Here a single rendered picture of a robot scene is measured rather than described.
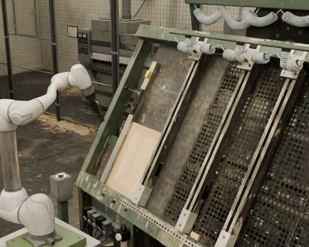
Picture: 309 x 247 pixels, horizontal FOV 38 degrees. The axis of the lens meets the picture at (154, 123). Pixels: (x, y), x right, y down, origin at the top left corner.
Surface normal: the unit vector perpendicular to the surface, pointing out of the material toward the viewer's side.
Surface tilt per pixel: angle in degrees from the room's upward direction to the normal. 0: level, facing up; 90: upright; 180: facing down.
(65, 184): 90
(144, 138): 59
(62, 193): 90
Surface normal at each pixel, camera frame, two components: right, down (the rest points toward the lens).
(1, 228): 0.00, -0.95
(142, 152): -0.66, -0.33
